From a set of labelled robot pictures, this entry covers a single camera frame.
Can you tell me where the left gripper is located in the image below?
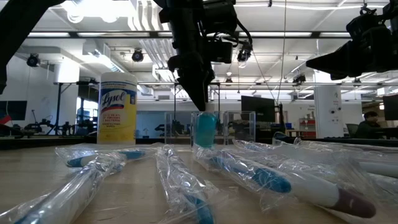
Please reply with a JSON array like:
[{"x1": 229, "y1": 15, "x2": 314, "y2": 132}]
[{"x1": 160, "y1": 0, "x2": 215, "y2": 112}]

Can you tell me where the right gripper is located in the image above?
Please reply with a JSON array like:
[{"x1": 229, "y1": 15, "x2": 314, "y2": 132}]
[{"x1": 306, "y1": 18, "x2": 398, "y2": 80}]

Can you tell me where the clear acrylic organizer box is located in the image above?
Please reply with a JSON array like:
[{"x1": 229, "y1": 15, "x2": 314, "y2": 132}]
[{"x1": 164, "y1": 110, "x2": 256, "y2": 146}]

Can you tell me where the purple white toothbrush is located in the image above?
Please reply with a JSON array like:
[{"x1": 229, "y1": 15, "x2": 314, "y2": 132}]
[{"x1": 231, "y1": 139, "x2": 377, "y2": 220}]

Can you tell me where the black overhead light bar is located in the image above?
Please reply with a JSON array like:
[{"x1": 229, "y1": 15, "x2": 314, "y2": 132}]
[{"x1": 27, "y1": 30, "x2": 355, "y2": 40}]

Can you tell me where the black ceiling spotlight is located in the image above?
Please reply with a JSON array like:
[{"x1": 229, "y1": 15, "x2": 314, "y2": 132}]
[
  {"x1": 236, "y1": 43, "x2": 254, "y2": 63},
  {"x1": 292, "y1": 73, "x2": 308, "y2": 85},
  {"x1": 131, "y1": 48, "x2": 145, "y2": 63},
  {"x1": 26, "y1": 53, "x2": 41, "y2": 68}
]

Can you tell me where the white building column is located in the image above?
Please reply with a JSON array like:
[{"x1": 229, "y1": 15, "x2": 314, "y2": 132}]
[{"x1": 313, "y1": 70, "x2": 345, "y2": 139}]

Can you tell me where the black computer monitor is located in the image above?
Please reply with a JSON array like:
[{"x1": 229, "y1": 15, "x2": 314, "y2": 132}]
[
  {"x1": 382, "y1": 94, "x2": 398, "y2": 121},
  {"x1": 241, "y1": 95, "x2": 276, "y2": 123}
]

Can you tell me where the red storage shelf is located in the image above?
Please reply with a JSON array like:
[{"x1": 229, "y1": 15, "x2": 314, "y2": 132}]
[{"x1": 298, "y1": 117, "x2": 317, "y2": 138}]

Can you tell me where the person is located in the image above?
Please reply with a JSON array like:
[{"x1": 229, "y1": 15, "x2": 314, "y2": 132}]
[{"x1": 354, "y1": 111, "x2": 385, "y2": 139}]

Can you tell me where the yellow white Lysol wipes canister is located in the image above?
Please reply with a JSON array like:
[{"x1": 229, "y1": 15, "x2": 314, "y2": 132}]
[{"x1": 97, "y1": 72, "x2": 138, "y2": 146}]

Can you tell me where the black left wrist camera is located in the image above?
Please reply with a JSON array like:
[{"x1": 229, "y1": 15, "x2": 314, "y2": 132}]
[{"x1": 203, "y1": 0, "x2": 239, "y2": 65}]

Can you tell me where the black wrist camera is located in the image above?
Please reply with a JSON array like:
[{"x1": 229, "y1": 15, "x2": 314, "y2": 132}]
[
  {"x1": 346, "y1": 6, "x2": 389, "y2": 40},
  {"x1": 203, "y1": 0, "x2": 239, "y2": 65}
]

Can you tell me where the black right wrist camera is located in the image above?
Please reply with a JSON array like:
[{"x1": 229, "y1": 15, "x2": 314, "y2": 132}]
[{"x1": 346, "y1": 6, "x2": 389, "y2": 40}]

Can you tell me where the thin hanging cable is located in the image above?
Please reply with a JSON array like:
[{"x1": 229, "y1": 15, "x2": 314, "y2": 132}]
[{"x1": 275, "y1": 0, "x2": 287, "y2": 105}]

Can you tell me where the black frame stand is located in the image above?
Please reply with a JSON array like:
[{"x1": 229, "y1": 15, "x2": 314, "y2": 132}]
[{"x1": 53, "y1": 79, "x2": 101, "y2": 136}]

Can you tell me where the black aluminium table frame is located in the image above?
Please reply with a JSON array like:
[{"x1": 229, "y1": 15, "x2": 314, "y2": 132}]
[{"x1": 0, "y1": 136, "x2": 398, "y2": 149}]

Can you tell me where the dark wall screen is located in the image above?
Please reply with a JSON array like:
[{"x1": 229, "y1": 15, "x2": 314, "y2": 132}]
[{"x1": 0, "y1": 100, "x2": 28, "y2": 121}]

